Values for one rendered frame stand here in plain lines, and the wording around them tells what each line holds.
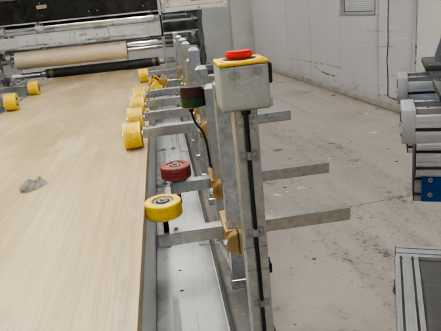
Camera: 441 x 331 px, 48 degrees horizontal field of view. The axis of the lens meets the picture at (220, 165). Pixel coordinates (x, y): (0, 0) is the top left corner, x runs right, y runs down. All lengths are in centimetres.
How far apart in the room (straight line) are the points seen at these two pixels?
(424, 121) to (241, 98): 76
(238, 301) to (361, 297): 135
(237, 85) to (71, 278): 41
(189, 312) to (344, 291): 131
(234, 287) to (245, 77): 56
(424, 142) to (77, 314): 97
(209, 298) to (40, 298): 54
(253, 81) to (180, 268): 80
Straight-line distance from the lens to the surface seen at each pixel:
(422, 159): 141
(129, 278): 82
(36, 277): 90
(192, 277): 136
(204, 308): 123
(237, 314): 106
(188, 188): 134
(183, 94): 123
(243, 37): 1056
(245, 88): 71
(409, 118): 138
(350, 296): 239
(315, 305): 233
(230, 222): 106
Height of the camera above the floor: 130
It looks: 18 degrees down
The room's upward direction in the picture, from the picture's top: 6 degrees counter-clockwise
